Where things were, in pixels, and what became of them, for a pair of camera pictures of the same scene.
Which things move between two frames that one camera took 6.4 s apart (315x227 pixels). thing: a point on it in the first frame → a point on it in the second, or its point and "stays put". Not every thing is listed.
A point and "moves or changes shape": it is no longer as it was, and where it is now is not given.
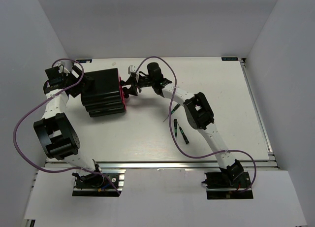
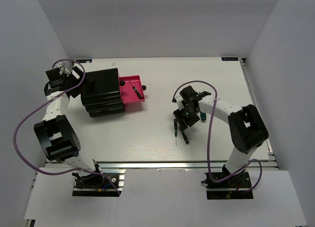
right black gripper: [133, 90] → [178, 114]
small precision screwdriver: [186, 141] stays put
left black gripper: [70, 75] stays put
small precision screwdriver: [176, 107] moves or changes shape
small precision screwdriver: [175, 123] stays put
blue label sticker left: [84, 60] stays put
